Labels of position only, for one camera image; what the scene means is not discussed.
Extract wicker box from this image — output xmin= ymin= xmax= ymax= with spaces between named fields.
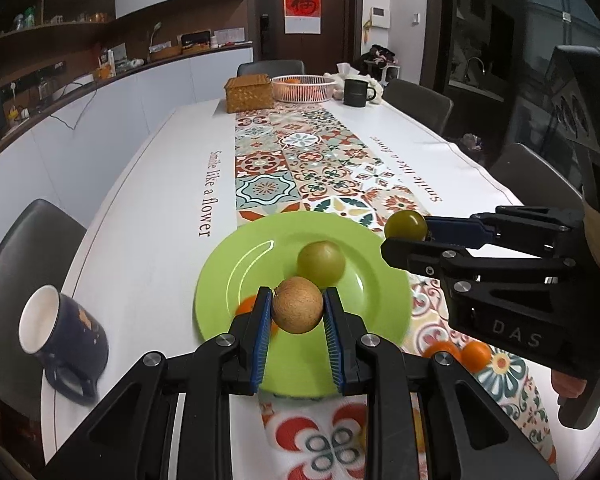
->
xmin=223 ymin=74 xmax=274 ymax=114

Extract brown round fruit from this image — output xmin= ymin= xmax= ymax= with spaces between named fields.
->
xmin=271 ymin=276 xmax=326 ymax=334

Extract pink white plastic basket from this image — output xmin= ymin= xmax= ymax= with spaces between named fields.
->
xmin=270 ymin=74 xmax=335 ymax=104

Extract dark blue mug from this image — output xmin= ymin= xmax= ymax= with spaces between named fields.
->
xmin=18 ymin=284 xmax=110 ymax=407

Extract green plate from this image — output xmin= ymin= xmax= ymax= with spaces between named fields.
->
xmin=193 ymin=211 xmax=413 ymax=401

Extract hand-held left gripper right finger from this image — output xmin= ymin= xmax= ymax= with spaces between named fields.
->
xmin=322 ymin=286 xmax=558 ymax=480

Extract black box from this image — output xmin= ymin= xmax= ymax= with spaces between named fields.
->
xmin=180 ymin=31 xmax=212 ymax=54

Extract white lower cabinet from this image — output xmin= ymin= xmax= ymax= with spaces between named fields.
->
xmin=0 ymin=42 xmax=255 ymax=241

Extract white plush toy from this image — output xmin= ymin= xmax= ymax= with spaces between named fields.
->
xmin=322 ymin=72 xmax=387 ymax=106

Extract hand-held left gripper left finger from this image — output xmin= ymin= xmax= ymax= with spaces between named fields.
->
xmin=42 ymin=286 xmax=276 ymax=480

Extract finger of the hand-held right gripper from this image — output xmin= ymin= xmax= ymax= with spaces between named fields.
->
xmin=380 ymin=236 xmax=578 ymax=308
xmin=424 ymin=205 xmax=583 ymax=261

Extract black cable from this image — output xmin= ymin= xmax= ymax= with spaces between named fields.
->
xmin=49 ymin=80 xmax=101 ymax=132

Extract dark brown door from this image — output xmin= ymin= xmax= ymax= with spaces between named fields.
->
xmin=252 ymin=0 xmax=357 ymax=70

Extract white patterned tablecloth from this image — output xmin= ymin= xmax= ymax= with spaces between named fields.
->
xmin=40 ymin=91 xmax=561 ymax=480

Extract large yellow-green round fruit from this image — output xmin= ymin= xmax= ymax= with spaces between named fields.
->
xmin=297 ymin=241 xmax=345 ymax=284
xmin=384 ymin=209 xmax=429 ymax=242

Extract red white wall calendar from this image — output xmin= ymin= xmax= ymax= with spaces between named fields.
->
xmin=284 ymin=0 xmax=322 ymax=35

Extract dark grey chair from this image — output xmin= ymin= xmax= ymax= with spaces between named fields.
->
xmin=382 ymin=79 xmax=453 ymax=136
xmin=490 ymin=143 xmax=584 ymax=209
xmin=0 ymin=199 xmax=88 ymax=411
xmin=236 ymin=59 xmax=306 ymax=79

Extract person's right hand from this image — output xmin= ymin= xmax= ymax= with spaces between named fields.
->
xmin=552 ymin=370 xmax=589 ymax=402

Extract dark bag pile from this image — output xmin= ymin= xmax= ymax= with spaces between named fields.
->
xmin=360 ymin=44 xmax=402 ymax=81

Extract black mug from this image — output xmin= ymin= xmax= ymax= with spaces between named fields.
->
xmin=343 ymin=79 xmax=377 ymax=108

